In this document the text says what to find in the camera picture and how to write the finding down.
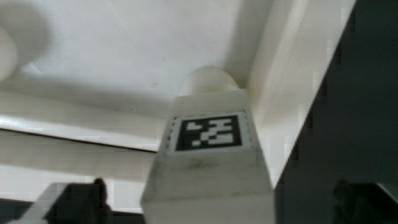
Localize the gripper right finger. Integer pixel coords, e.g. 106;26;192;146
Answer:
332;180;398;224

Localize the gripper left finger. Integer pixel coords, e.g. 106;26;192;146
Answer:
16;178;110;224

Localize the white leg with tag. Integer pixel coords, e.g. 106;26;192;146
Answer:
140;67;275;224

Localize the white square tabletop part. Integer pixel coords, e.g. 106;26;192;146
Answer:
0;0;357;212

